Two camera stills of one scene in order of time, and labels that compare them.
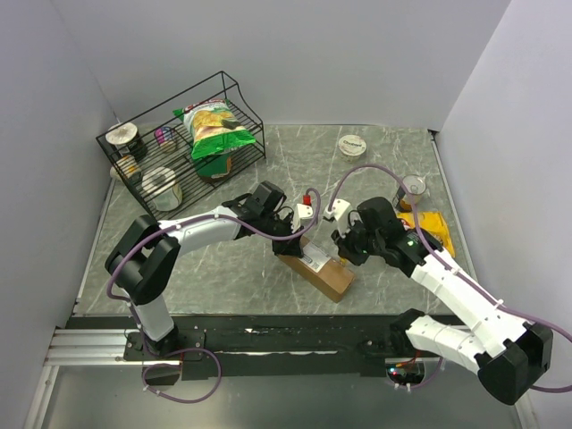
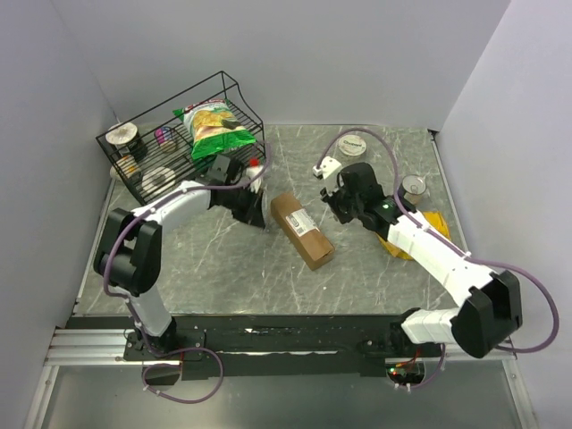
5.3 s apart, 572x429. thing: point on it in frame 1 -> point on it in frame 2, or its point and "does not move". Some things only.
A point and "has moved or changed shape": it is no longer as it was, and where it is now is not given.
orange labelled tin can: [416, 185] does not move
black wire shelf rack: [198, 132] does not move
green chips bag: [214, 126] does not move
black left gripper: [289, 248] -> [254, 213]
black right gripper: [343, 244] -> [331, 195]
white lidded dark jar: [127, 138] does not move
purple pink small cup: [166, 138] does not move
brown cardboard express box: [321, 270] has moved or changed shape
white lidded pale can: [164, 188] does not move
